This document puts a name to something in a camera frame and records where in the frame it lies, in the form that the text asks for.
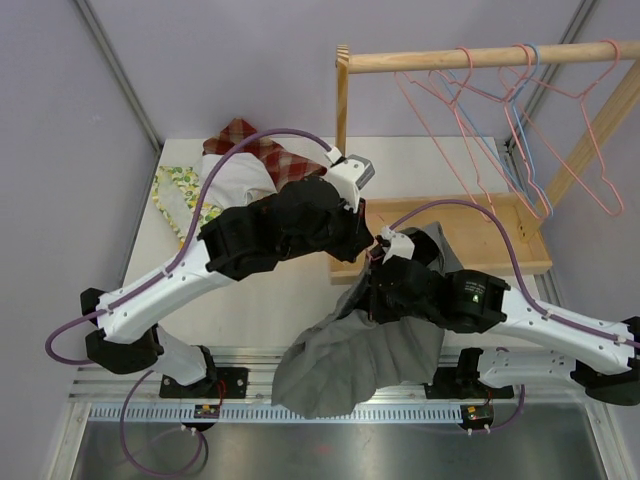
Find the red plaid skirt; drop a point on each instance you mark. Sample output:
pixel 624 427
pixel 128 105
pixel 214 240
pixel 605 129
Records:
pixel 260 159

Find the white skirt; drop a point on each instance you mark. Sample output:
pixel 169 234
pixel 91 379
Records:
pixel 235 180

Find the lemon print skirt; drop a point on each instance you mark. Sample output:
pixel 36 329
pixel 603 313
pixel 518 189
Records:
pixel 175 192

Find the aluminium rail frame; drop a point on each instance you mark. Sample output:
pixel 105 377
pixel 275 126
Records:
pixel 373 339

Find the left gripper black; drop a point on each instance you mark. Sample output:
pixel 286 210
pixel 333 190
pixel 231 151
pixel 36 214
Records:
pixel 358 235

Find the wooden clothes rack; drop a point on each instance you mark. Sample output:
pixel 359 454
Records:
pixel 413 186

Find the blue hanger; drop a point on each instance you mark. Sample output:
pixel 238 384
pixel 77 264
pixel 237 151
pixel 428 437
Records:
pixel 533 196

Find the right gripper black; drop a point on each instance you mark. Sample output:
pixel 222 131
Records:
pixel 377 311

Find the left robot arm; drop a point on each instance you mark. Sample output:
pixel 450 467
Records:
pixel 305 217

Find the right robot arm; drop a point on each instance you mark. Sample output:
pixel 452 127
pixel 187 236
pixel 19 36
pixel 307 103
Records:
pixel 600 356

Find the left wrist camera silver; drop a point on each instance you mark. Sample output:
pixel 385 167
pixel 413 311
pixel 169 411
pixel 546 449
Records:
pixel 348 175

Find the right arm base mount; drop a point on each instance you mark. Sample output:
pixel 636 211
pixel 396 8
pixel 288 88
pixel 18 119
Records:
pixel 500 374

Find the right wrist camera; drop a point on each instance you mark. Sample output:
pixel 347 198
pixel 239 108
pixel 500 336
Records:
pixel 395 244

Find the grey skirt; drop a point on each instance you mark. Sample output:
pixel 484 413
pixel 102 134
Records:
pixel 343 359

